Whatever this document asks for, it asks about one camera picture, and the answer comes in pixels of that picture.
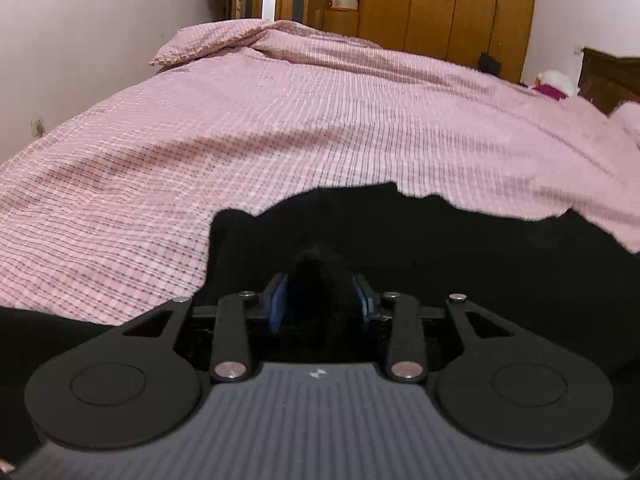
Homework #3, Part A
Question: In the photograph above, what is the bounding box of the white and magenta plush toy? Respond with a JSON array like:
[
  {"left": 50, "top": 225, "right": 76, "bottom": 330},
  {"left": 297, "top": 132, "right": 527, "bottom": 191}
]
[{"left": 530, "top": 68, "right": 579, "bottom": 100}]

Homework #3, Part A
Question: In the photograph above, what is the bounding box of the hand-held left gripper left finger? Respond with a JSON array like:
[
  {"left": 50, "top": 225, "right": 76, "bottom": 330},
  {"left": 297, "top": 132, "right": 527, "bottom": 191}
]
[{"left": 121, "top": 272, "right": 290, "bottom": 384}]

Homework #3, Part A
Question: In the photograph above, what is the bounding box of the wooden wardrobe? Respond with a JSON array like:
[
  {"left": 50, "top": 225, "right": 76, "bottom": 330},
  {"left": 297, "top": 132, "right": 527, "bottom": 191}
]
[{"left": 307, "top": 0, "right": 540, "bottom": 84}]

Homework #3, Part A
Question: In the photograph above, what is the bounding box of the pink checked bedspread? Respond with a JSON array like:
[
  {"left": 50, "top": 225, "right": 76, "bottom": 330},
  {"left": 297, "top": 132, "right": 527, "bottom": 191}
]
[{"left": 0, "top": 17, "right": 640, "bottom": 328}]

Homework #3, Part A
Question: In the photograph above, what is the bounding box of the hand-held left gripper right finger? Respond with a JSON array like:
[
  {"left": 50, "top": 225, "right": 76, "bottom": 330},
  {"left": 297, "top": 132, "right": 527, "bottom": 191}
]
[{"left": 351, "top": 272, "right": 517, "bottom": 384}]

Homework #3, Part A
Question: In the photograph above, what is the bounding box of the pink pillow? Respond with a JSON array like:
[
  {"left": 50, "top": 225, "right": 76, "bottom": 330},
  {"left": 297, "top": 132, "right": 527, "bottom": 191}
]
[{"left": 607, "top": 102, "right": 640, "bottom": 149}]

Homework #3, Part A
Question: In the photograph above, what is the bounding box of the black garment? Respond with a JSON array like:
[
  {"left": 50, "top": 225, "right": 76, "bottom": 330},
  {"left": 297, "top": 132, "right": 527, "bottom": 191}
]
[{"left": 0, "top": 182, "right": 640, "bottom": 467}]

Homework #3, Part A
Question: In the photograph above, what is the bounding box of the dark wooden headboard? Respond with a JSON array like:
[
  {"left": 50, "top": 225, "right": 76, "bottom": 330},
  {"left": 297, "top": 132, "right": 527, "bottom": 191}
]
[{"left": 577, "top": 47, "right": 640, "bottom": 117}]

